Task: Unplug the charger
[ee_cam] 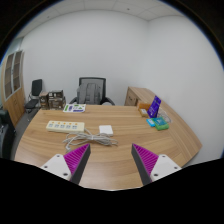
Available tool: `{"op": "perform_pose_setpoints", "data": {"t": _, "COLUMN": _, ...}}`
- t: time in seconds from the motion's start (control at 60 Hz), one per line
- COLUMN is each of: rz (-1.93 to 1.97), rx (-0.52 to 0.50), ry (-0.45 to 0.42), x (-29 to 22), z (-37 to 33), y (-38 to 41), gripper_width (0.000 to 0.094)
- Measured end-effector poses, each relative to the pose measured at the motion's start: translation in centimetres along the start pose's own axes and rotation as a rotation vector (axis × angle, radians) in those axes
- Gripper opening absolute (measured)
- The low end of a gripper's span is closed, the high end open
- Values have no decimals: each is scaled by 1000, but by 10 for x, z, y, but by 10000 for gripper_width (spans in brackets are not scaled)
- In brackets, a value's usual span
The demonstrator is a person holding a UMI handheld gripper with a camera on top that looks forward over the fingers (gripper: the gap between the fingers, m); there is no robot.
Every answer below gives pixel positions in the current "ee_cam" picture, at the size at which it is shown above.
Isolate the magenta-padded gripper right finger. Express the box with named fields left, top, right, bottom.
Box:
left=130, top=143, right=183, bottom=186

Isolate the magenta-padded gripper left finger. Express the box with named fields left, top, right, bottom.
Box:
left=40, top=143, right=92, bottom=185

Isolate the white charger block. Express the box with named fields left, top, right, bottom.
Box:
left=98, top=124, right=114, bottom=137

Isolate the cream power strip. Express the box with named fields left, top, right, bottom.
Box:
left=45, top=120, right=86, bottom=134

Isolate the green box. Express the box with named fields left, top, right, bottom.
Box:
left=153, top=119, right=170, bottom=131

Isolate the clear plastic container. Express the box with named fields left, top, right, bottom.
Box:
left=157, top=110, right=172, bottom=124

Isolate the small tan box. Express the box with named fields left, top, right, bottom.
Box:
left=139, top=108, right=150, bottom=118

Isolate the printed paper sheet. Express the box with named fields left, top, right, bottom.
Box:
left=62, top=103, right=87, bottom=113

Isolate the purple card stand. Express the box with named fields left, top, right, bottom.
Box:
left=147, top=95, right=162, bottom=119

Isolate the orange wooden box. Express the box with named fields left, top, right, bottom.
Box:
left=137, top=101, right=153, bottom=112

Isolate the black armchair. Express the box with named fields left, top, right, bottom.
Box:
left=0, top=108, right=17, bottom=160

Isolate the brown cardboard box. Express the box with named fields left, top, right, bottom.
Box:
left=38, top=91, right=50, bottom=110

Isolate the small black cardboard box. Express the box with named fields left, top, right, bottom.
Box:
left=48, top=89, right=65, bottom=99

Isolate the wooden side cabinet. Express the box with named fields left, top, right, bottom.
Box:
left=123, top=86, right=152, bottom=107

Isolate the grey backpack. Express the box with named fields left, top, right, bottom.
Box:
left=76, top=83, right=102, bottom=105

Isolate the wooden shelf cabinet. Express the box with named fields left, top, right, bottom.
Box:
left=1, top=49, right=27, bottom=128

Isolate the small black chair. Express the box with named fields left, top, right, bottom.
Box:
left=23, top=78, right=44, bottom=114

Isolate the black mesh office chair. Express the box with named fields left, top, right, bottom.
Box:
left=69, top=76, right=116, bottom=106

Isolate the white cable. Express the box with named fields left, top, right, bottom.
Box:
left=62, top=128, right=119, bottom=151

